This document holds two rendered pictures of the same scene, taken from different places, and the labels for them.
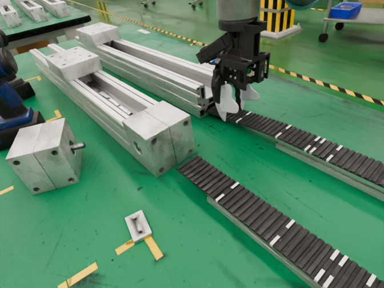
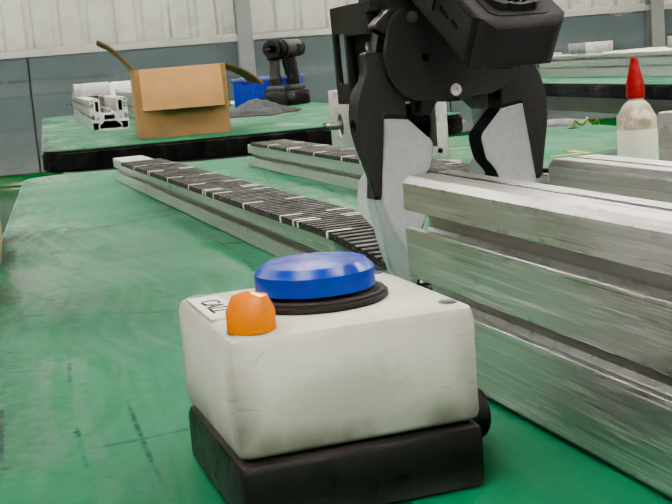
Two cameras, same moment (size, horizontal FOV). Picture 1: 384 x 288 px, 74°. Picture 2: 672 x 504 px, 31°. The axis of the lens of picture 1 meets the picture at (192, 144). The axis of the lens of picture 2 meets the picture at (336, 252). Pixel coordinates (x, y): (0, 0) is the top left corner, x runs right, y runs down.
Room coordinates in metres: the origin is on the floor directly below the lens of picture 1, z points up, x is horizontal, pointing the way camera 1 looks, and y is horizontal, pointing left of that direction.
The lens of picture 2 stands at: (1.11, 0.02, 0.92)
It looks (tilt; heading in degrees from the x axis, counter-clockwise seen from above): 9 degrees down; 197
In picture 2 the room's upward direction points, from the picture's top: 5 degrees counter-clockwise
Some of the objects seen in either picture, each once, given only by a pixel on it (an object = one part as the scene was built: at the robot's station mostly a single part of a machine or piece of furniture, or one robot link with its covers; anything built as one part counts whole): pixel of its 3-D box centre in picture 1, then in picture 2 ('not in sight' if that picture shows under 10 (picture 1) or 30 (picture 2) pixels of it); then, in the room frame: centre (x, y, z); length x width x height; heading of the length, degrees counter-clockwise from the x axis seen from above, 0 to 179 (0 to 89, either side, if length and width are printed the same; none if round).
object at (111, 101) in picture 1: (81, 82); not in sight; (0.78, 0.32, 0.82); 0.80 x 0.10 x 0.09; 35
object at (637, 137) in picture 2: not in sight; (636, 120); (-0.07, -0.04, 0.84); 0.04 x 0.04 x 0.12
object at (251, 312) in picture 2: not in sight; (250, 310); (0.77, -0.11, 0.85); 0.02 x 0.02 x 0.01
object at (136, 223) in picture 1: (138, 226); not in sight; (0.25, 0.10, 0.78); 0.05 x 0.03 x 0.01; 22
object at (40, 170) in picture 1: (55, 154); not in sight; (0.41, 0.27, 0.83); 0.11 x 0.10 x 0.10; 101
